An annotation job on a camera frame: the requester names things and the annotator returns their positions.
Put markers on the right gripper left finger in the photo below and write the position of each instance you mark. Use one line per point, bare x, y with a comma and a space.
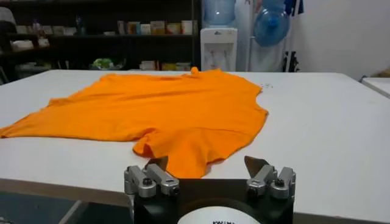
161, 178

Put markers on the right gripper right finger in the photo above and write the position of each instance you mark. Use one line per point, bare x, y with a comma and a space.
262, 178

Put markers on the orange t-shirt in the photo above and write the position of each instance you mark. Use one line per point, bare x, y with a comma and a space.
170, 106

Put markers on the large white table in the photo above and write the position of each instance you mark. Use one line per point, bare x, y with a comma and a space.
320, 137

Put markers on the white red medicine box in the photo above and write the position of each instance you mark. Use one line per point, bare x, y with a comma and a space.
148, 65

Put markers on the pale green medicine box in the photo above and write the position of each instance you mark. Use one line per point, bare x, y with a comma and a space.
183, 66

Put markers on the black tripod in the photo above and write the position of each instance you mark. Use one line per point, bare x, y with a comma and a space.
293, 62

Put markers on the white metal jug rack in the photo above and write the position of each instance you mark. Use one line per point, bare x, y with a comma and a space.
250, 58

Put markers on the green items in plastic bag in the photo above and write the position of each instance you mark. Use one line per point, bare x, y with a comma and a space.
103, 63

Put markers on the white water dispenser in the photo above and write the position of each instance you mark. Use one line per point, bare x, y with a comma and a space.
217, 45

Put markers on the black shelving unit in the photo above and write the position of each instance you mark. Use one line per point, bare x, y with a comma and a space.
122, 36

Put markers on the small white table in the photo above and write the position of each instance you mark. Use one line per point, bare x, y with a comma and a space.
379, 85

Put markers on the orange white medicine box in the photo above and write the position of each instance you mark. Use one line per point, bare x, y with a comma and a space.
173, 29

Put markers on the yellow orange medicine box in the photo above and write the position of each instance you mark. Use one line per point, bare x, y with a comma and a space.
158, 28

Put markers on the dark blue bottle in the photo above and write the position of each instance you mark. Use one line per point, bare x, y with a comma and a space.
80, 29

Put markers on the blue labelled water jug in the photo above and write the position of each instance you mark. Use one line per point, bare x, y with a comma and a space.
219, 12

